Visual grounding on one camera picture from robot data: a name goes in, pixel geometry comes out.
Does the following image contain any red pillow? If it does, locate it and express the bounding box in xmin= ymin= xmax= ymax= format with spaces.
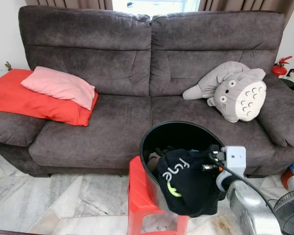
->
xmin=0 ymin=69 xmax=99 ymax=127

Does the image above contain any pink pillow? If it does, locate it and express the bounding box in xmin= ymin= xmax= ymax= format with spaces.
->
xmin=21 ymin=66 xmax=97 ymax=111

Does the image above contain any brown curtain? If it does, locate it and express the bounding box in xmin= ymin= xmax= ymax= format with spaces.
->
xmin=198 ymin=0 xmax=294 ymax=24
xmin=24 ymin=0 xmax=113 ymax=11

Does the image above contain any black garment lime logo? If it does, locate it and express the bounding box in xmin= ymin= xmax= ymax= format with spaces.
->
xmin=156 ymin=144 xmax=227 ymax=219

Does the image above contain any red fire extinguisher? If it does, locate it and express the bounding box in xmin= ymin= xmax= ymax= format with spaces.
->
xmin=270 ymin=55 xmax=294 ymax=78

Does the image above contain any white fan dark grille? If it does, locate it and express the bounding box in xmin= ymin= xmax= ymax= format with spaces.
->
xmin=273 ymin=174 xmax=294 ymax=235

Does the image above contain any red plastic stool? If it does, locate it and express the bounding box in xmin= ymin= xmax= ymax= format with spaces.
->
xmin=127 ymin=155 xmax=190 ymax=235

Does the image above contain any black round bin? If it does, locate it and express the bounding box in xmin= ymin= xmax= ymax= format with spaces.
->
xmin=139 ymin=120 xmax=227 ymax=214

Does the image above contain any red bucket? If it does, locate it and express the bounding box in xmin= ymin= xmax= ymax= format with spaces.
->
xmin=281 ymin=165 xmax=294 ymax=190

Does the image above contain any grey totoro plush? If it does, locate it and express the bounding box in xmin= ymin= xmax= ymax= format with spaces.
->
xmin=182 ymin=61 xmax=268 ymax=123

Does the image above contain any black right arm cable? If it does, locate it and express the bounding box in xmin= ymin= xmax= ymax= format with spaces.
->
xmin=212 ymin=153 xmax=281 ymax=219

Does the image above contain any dark brown fabric sofa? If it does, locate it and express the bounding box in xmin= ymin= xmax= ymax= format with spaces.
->
xmin=0 ymin=5 xmax=294 ymax=178

